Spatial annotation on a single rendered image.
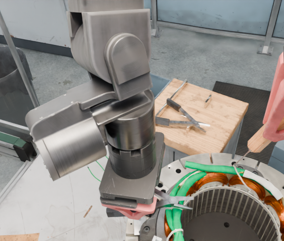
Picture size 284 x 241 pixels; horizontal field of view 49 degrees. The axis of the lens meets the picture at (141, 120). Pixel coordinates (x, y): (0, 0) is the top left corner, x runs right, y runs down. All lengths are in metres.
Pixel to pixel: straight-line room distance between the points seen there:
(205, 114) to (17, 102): 1.46
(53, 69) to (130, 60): 2.58
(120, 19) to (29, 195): 0.80
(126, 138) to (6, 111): 1.75
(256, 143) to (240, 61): 2.42
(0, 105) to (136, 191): 1.69
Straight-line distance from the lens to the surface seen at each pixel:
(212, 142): 0.68
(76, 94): 0.31
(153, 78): 0.85
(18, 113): 2.07
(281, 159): 0.76
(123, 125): 0.31
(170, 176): 0.59
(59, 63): 2.89
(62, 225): 0.93
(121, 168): 0.37
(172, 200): 0.46
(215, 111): 0.74
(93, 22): 0.27
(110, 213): 0.46
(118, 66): 0.27
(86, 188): 0.97
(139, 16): 0.29
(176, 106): 0.71
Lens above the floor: 1.58
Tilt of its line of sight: 46 degrees down
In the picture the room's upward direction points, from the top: 5 degrees counter-clockwise
